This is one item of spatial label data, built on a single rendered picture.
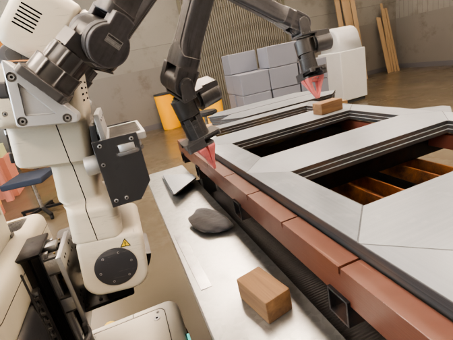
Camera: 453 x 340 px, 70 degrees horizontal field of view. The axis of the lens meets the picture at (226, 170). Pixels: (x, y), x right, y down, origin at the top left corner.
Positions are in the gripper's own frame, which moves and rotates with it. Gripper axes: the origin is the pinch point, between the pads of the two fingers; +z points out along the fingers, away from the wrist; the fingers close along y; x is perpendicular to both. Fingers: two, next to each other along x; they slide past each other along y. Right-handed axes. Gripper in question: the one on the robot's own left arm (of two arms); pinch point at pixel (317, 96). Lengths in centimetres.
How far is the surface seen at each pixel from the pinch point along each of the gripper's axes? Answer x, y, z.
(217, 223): 49, -6, 28
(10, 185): 179, 257, -16
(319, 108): -16.1, 24.6, 4.3
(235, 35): -244, 602, -218
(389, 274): 38, -62, 30
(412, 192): 19, -50, 26
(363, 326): 31, -39, 54
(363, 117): -26.7, 12.3, 13.0
